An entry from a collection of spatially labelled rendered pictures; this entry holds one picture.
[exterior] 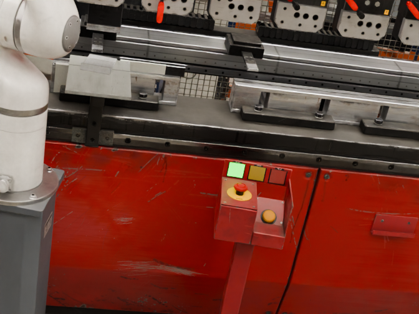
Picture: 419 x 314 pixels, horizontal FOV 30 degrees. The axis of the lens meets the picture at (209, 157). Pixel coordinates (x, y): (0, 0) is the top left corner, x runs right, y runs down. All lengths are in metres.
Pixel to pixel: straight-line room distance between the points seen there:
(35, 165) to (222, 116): 0.93
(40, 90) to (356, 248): 1.46
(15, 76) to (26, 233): 0.34
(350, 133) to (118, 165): 0.74
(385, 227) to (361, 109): 0.41
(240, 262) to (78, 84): 0.70
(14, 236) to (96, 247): 0.92
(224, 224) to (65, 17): 0.93
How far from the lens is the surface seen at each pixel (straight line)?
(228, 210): 2.18
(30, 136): 1.61
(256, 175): 2.30
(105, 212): 2.51
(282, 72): 2.76
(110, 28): 2.39
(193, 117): 2.41
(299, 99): 2.52
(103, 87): 2.21
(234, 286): 2.40
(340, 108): 2.57
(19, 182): 1.66
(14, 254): 1.72
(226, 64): 2.71
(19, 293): 1.78
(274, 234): 2.23
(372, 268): 2.79
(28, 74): 1.58
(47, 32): 1.48
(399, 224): 2.70
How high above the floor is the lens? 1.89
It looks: 28 degrees down
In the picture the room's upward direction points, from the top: 11 degrees clockwise
